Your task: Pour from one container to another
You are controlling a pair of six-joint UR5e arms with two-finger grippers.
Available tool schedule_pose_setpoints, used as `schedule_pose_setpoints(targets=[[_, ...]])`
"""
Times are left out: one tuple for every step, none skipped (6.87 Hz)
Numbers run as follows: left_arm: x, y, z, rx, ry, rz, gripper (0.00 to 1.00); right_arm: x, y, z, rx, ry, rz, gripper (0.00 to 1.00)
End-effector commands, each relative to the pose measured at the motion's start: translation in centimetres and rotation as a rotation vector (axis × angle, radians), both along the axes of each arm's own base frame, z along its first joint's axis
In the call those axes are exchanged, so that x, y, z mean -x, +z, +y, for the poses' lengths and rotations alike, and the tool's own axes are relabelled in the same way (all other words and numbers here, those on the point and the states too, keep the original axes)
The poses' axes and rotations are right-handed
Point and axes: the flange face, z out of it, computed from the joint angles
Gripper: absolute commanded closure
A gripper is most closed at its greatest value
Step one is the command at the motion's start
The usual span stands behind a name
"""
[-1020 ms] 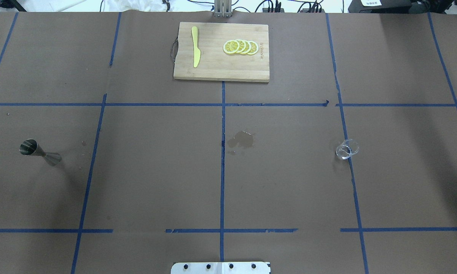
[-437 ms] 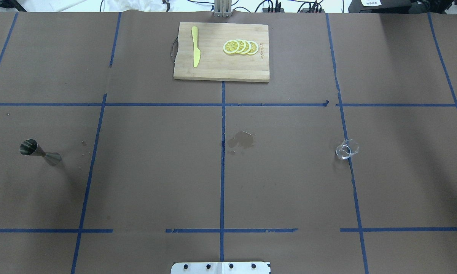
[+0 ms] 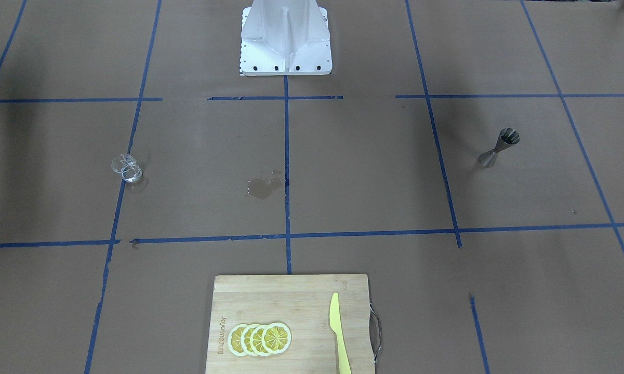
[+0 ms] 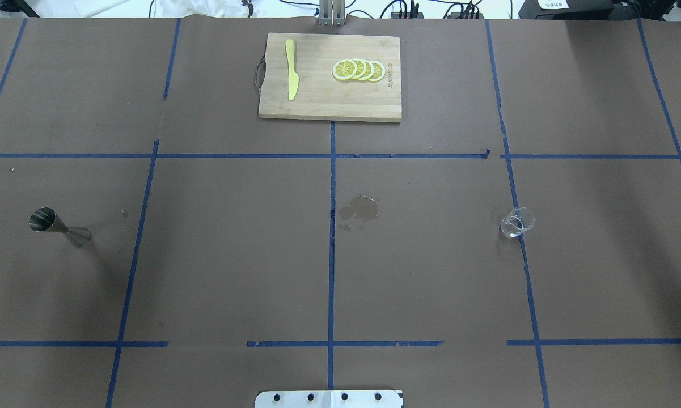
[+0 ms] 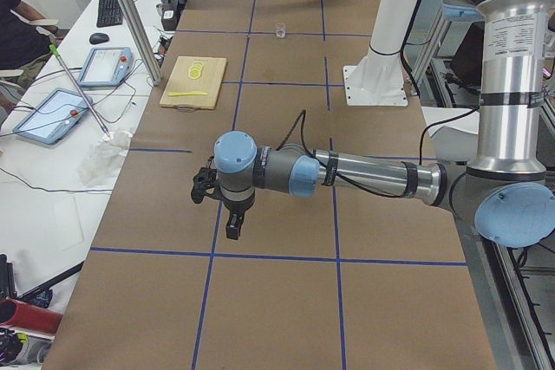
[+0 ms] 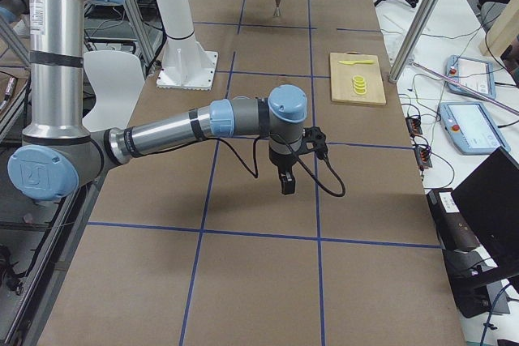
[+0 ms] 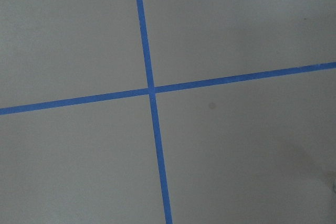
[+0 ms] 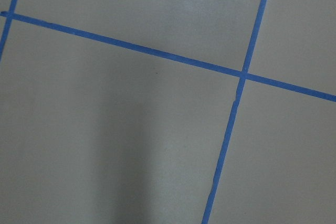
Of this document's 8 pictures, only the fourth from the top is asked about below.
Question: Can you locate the lemon slice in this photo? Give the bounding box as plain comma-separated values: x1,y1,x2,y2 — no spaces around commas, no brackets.
332,59,358,81
366,61,386,83
352,58,369,80
359,60,375,81

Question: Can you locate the clear glass shaker cup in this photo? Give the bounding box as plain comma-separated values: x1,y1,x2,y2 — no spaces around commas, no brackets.
500,207,536,238

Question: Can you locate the bamboo cutting board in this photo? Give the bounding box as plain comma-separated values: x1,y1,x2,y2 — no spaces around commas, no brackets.
258,32,403,123

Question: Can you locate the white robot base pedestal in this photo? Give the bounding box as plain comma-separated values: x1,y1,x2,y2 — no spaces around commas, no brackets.
254,389,404,407

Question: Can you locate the yellow plastic knife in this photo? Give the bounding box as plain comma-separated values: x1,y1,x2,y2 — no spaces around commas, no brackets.
284,39,299,101

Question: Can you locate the steel measuring jigger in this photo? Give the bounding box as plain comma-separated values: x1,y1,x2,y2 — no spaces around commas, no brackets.
28,207,93,248

